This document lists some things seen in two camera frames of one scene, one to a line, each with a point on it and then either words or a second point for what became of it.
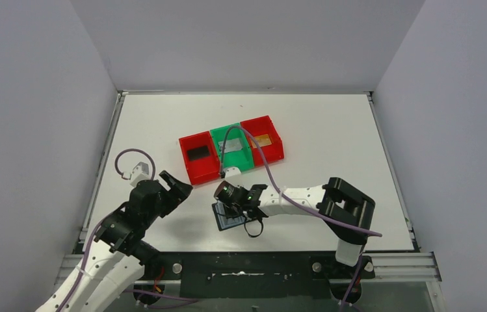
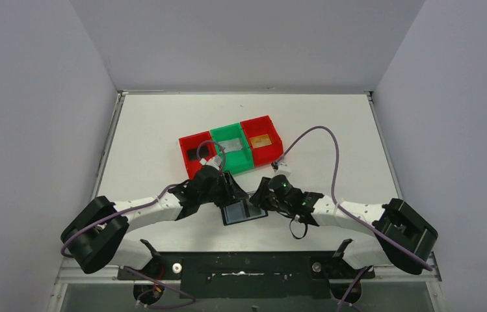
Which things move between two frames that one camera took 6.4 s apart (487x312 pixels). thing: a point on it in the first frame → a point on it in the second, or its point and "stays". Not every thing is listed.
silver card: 230,145 stays
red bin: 200,157 stays
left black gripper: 164,192 → 224,190
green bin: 238,151 stays
